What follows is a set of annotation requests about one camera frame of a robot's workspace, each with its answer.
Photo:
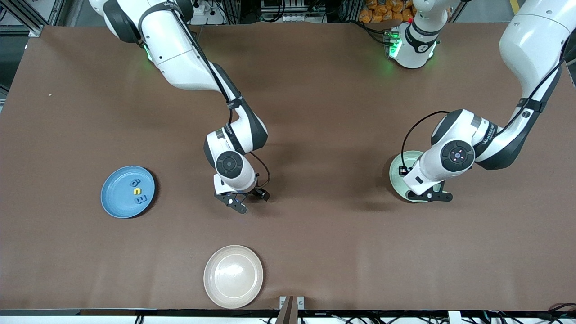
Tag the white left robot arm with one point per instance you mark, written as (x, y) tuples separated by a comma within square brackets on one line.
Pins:
[(535, 40)]

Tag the pile of orange packets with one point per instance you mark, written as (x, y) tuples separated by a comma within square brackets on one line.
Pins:
[(382, 11)]

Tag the dark equipment cabinet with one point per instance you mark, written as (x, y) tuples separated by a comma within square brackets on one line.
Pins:
[(292, 9)]

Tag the blue foam letter m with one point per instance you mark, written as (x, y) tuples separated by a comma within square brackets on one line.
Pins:
[(141, 199)]

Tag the blue foam letter g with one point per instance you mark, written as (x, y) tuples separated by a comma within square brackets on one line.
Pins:
[(135, 182)]

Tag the white power strip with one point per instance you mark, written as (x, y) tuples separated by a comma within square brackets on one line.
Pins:
[(211, 19)]

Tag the green round plate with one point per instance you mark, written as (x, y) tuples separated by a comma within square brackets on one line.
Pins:
[(395, 184)]

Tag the blue round plate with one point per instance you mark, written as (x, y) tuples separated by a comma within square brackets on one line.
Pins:
[(117, 198)]

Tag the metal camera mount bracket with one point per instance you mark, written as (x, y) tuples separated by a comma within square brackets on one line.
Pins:
[(288, 310)]

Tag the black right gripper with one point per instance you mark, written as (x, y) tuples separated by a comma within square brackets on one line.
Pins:
[(257, 192)]

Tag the aluminium frame post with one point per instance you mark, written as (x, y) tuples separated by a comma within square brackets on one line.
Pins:
[(35, 30)]

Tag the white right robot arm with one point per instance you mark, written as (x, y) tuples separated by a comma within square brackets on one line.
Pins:
[(175, 49)]

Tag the beige round plate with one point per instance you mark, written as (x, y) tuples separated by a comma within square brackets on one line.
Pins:
[(233, 276)]

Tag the black table edge rail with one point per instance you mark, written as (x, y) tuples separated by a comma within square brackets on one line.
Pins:
[(135, 312)]

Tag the brown table cover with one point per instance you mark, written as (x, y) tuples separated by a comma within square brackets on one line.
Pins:
[(315, 252)]

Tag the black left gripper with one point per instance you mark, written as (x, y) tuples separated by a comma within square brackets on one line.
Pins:
[(403, 171)]

